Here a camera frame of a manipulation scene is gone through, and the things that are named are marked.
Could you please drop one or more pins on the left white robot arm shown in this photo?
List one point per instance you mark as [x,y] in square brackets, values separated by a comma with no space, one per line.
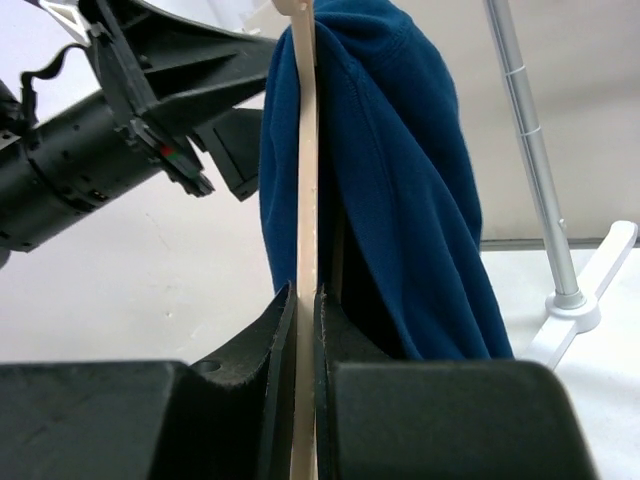
[55,173]

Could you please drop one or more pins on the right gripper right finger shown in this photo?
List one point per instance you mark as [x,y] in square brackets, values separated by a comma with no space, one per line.
[380,418]

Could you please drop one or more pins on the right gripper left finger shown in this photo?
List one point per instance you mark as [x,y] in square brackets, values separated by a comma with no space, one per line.
[226,416]

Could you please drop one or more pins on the beige wooden hanger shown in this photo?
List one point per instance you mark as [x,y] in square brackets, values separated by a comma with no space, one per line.
[301,14]

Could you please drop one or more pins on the blue t shirt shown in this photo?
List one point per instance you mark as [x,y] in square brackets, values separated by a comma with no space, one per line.
[391,140]

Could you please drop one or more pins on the white clothes rack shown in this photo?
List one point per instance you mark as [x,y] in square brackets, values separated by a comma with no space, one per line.
[573,308]

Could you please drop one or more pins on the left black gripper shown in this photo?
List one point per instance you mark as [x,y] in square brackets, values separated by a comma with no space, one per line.
[178,69]

